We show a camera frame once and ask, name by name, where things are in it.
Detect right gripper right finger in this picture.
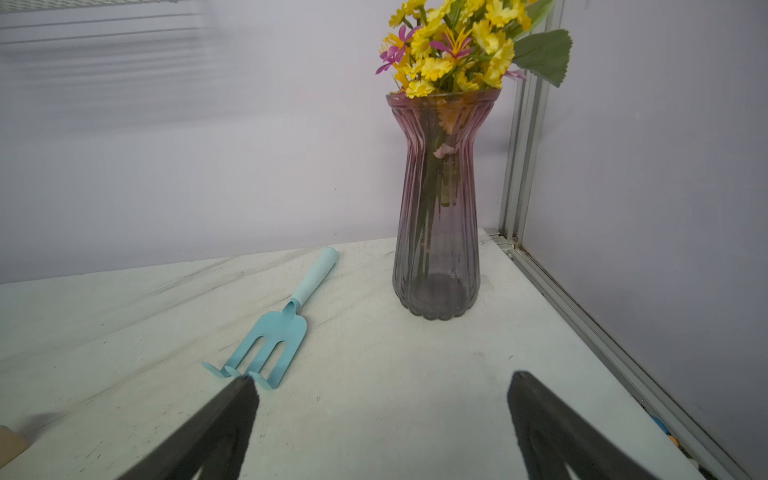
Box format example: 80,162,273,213
507,371,655,480

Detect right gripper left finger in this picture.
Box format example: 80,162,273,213
121,377,259,479

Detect light blue toy fork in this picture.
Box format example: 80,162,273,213
202,247,339,390

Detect wooden triangle block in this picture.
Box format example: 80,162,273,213
0,425,30,468

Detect dark glass vase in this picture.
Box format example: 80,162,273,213
387,89,500,320

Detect yellow artificial flowers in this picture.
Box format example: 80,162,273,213
376,0,573,99

